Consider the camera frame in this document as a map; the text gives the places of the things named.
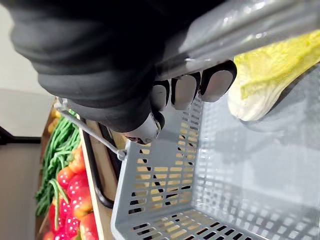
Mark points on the black metal shelf bar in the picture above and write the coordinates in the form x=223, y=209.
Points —
x=93, y=170

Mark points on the green long beans bunch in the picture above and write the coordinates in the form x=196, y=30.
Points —
x=58, y=145

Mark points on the grey plastic shopping basket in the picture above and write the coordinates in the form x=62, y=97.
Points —
x=250, y=175

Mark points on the yellow vegetables pile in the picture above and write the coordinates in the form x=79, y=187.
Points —
x=53, y=122

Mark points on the pale green napa cabbage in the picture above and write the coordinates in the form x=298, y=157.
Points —
x=265, y=82

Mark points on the red orange bell pepper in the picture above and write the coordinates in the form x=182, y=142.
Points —
x=83, y=206
x=88, y=227
x=65, y=177
x=78, y=160
x=78, y=187

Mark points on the right robot hand black cloth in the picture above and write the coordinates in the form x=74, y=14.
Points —
x=82, y=50

